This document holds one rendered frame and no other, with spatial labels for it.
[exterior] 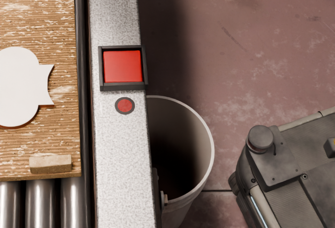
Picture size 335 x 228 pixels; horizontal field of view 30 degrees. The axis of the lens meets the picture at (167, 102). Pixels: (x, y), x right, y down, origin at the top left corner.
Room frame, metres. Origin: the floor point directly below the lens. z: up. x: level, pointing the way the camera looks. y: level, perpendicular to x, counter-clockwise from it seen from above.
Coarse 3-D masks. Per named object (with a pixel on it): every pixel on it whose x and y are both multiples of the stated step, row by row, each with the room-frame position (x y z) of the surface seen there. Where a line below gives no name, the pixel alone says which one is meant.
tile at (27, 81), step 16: (16, 48) 0.53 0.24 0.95; (0, 64) 0.49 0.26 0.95; (16, 64) 0.50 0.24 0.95; (32, 64) 0.50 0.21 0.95; (0, 80) 0.46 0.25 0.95; (16, 80) 0.47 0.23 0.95; (32, 80) 0.47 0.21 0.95; (0, 96) 0.44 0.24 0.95; (16, 96) 0.44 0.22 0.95; (32, 96) 0.45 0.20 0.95; (48, 96) 0.45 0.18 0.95; (0, 112) 0.41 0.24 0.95; (16, 112) 0.42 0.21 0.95; (32, 112) 0.42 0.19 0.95; (16, 128) 0.40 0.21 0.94
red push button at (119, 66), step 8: (104, 56) 0.55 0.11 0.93; (112, 56) 0.55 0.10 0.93; (120, 56) 0.56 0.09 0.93; (128, 56) 0.56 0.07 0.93; (136, 56) 0.56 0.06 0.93; (104, 64) 0.54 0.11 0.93; (112, 64) 0.54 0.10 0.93; (120, 64) 0.54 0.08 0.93; (128, 64) 0.54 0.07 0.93; (136, 64) 0.55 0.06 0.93; (104, 72) 0.52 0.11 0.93; (112, 72) 0.52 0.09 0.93; (120, 72) 0.53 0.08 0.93; (128, 72) 0.53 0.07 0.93; (136, 72) 0.53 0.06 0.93; (104, 80) 0.51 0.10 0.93; (112, 80) 0.51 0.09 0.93; (120, 80) 0.51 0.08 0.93; (128, 80) 0.51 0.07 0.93; (136, 80) 0.52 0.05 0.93
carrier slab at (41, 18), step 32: (0, 0) 0.62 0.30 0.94; (32, 0) 0.63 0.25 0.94; (64, 0) 0.64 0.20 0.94; (0, 32) 0.56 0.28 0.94; (32, 32) 0.57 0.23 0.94; (64, 32) 0.58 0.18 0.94; (64, 64) 0.52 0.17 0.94; (64, 96) 0.46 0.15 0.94; (0, 128) 0.39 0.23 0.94; (32, 128) 0.40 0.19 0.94; (64, 128) 0.41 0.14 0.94; (0, 160) 0.34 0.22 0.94
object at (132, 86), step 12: (108, 48) 0.57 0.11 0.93; (120, 48) 0.57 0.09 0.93; (132, 48) 0.58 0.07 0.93; (144, 48) 0.58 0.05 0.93; (144, 60) 0.56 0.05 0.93; (144, 72) 0.53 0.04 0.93; (108, 84) 0.50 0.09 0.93; (120, 84) 0.50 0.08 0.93; (132, 84) 0.51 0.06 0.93; (144, 84) 0.51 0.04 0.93
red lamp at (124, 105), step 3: (123, 99) 0.49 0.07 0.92; (120, 102) 0.48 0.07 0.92; (123, 102) 0.48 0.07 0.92; (126, 102) 0.48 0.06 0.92; (129, 102) 0.48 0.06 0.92; (120, 105) 0.48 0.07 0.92; (123, 105) 0.48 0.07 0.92; (126, 105) 0.48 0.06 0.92; (129, 105) 0.48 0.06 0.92; (120, 108) 0.47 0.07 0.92; (123, 108) 0.47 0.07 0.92; (126, 108) 0.47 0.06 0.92; (129, 108) 0.47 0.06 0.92; (123, 111) 0.47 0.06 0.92; (126, 111) 0.47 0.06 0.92
